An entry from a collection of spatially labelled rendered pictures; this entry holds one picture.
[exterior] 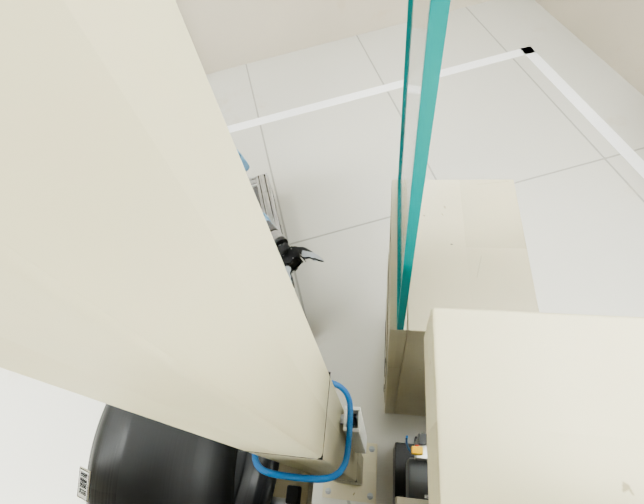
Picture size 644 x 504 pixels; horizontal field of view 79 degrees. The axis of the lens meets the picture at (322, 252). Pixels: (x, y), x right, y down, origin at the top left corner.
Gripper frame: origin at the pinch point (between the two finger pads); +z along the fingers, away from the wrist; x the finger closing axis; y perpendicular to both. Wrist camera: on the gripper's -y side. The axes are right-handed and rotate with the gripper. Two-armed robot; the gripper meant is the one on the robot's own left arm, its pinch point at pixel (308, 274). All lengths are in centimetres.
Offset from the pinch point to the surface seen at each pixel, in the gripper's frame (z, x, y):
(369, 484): 60, 42, 100
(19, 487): -63, 191, 81
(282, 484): 44, 54, 19
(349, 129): -144, -123, 124
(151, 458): 33, 52, -49
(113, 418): 21, 55, -50
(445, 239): 31, -37, -16
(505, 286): 53, -36, -16
